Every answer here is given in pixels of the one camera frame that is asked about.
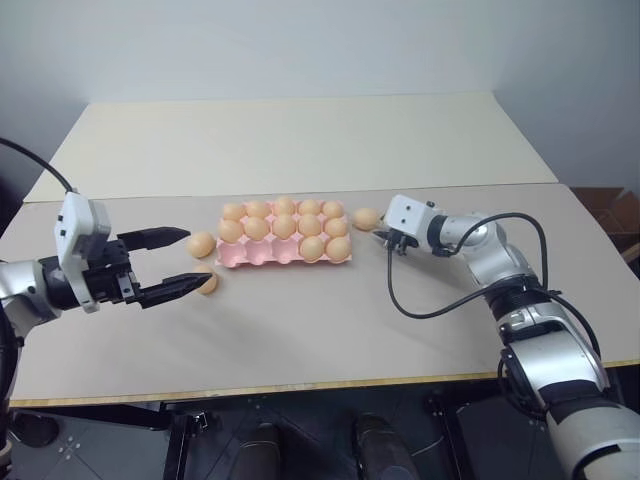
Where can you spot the brown egg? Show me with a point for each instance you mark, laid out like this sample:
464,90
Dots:
313,248
230,231
232,211
332,209
309,225
284,225
338,248
365,219
201,245
256,228
309,207
210,285
285,205
336,228
257,208

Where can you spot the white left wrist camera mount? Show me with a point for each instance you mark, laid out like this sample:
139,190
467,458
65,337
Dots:
77,225

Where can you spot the pink egg tray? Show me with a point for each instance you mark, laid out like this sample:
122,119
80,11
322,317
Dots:
260,252

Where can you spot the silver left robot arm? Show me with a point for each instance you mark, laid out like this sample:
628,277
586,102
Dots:
22,290

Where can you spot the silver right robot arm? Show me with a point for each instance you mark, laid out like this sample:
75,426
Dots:
545,330

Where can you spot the dark rounded shape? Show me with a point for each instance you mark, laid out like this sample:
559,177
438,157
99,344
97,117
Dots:
259,450
382,447

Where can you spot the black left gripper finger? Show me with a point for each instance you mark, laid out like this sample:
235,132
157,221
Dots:
155,237
172,288

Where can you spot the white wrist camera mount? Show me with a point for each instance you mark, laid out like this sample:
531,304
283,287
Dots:
77,225
407,217

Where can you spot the brown cardboard box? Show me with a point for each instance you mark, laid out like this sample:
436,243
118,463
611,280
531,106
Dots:
607,220

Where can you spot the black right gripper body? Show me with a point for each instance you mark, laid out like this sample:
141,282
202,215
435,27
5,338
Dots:
398,241

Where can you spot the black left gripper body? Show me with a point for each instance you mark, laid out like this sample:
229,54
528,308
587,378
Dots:
112,272

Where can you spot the grey metal base plate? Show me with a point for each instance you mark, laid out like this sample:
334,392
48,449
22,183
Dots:
100,450

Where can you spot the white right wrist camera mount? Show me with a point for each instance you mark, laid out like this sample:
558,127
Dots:
407,217

